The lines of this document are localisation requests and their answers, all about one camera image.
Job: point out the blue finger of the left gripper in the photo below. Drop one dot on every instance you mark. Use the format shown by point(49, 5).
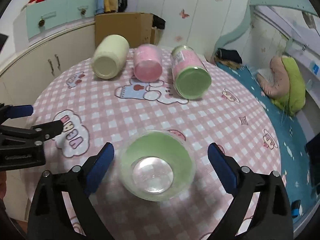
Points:
point(13, 112)
point(49, 130)

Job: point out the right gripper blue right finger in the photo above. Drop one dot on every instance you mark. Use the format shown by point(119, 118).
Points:
point(272, 215)

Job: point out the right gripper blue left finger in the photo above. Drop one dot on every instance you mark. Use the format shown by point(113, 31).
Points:
point(48, 216)

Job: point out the green sleeved glass cup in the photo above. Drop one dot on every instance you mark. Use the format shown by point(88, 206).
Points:
point(156, 165)

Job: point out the cream yellow cup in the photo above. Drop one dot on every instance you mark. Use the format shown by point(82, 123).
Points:
point(110, 56)

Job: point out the pink cup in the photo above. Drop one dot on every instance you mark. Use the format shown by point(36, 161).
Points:
point(147, 63)

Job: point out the cream curved cabinet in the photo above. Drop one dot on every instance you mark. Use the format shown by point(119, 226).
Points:
point(28, 75)

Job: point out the teal blue bed sheet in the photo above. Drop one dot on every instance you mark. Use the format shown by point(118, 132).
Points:
point(295, 162)

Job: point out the pink checkered tablecloth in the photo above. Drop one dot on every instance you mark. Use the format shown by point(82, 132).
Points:
point(95, 111)

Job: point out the teal drawer unit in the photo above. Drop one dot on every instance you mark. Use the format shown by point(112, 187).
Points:
point(52, 13)

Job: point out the green and pink plush pillow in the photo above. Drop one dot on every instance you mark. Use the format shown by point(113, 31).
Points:
point(287, 91)

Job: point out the brown cardboard box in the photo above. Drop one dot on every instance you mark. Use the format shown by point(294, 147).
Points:
point(138, 28)

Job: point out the pink green bottle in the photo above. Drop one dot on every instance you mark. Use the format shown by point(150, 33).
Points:
point(191, 79)

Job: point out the dark folded clothes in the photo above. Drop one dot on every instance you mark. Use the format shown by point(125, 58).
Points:
point(228, 55)

